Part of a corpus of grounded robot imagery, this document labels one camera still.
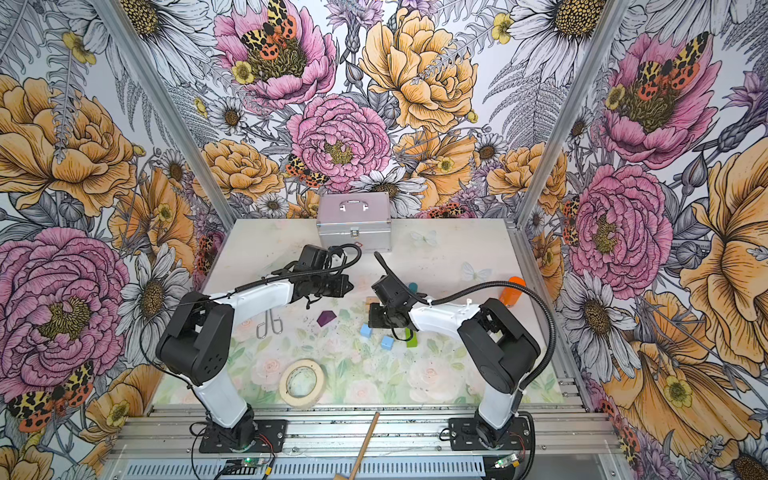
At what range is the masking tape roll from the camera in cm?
79

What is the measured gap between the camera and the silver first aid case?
3.42ft

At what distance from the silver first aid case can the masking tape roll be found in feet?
1.37
